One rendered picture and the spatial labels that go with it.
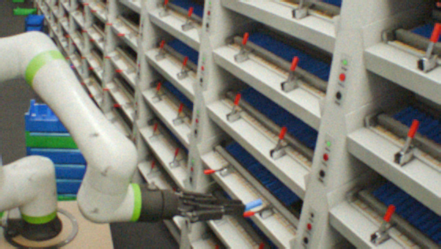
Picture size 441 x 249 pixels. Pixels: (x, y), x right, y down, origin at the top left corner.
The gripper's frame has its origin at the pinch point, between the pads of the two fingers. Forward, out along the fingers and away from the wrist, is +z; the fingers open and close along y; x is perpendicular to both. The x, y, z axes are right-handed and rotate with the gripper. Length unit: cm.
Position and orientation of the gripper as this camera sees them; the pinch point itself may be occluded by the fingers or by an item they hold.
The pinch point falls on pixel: (231, 207)
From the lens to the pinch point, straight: 129.0
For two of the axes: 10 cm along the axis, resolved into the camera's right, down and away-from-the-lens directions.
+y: -3.9, -3.8, 8.4
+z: 8.8, 1.1, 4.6
